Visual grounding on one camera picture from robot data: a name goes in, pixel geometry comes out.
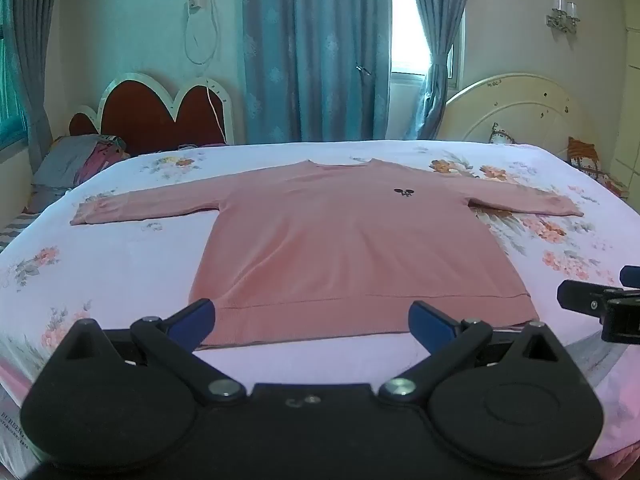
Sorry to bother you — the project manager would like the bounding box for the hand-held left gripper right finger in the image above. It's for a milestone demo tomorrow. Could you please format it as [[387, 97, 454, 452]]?
[[378, 301, 566, 406]]

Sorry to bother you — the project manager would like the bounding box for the striped mattress cover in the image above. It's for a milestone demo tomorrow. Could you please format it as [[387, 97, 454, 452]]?
[[0, 210, 42, 257]]

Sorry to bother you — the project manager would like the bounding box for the small floral cushion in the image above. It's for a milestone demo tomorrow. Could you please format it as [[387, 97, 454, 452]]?
[[487, 122, 517, 145]]

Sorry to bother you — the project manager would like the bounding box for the teal window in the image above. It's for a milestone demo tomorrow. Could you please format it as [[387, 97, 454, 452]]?
[[0, 0, 28, 147]]

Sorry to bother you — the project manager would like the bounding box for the bright window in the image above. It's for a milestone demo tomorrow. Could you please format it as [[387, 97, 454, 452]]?
[[390, 0, 432, 87]]

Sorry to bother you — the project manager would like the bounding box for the red heart-shaped headboard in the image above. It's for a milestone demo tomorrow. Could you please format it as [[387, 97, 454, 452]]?
[[69, 72, 235, 158]]

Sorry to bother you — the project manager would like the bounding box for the pink printed pillow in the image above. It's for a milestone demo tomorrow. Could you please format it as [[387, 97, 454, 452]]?
[[75, 135, 132, 187]]

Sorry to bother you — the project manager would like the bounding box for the grey-blue curtain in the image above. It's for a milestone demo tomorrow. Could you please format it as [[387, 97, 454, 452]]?
[[0, 0, 62, 171]]

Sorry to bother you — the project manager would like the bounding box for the orange tiger pillow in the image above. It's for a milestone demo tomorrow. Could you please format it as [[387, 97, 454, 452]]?
[[566, 136, 631, 199]]

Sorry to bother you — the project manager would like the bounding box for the cream round headboard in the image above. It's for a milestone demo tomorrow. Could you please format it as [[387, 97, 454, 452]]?
[[444, 74, 608, 161]]

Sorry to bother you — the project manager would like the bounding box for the glass wall lamp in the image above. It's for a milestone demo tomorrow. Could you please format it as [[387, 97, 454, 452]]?
[[546, 0, 582, 36]]

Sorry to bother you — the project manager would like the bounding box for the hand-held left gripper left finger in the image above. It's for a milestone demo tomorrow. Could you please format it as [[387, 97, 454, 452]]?
[[60, 298, 247, 406]]

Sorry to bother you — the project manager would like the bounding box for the tied blue curtain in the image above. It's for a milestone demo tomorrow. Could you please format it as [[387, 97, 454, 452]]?
[[404, 0, 468, 141]]

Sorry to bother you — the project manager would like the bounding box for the white cable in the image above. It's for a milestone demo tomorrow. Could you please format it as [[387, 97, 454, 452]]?
[[183, 0, 227, 142]]

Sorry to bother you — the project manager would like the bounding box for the white cabinet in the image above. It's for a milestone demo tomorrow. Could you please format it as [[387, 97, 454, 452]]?
[[607, 25, 640, 197]]

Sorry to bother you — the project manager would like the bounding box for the pink sweater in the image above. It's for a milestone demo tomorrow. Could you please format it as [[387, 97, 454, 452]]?
[[69, 158, 586, 348]]

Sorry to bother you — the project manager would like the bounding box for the floral bed sheet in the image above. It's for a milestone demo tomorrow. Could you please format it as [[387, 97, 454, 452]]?
[[0, 139, 640, 480]]

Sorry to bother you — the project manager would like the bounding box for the wide blue curtain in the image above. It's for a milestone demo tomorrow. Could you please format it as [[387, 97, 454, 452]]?
[[241, 0, 393, 143]]

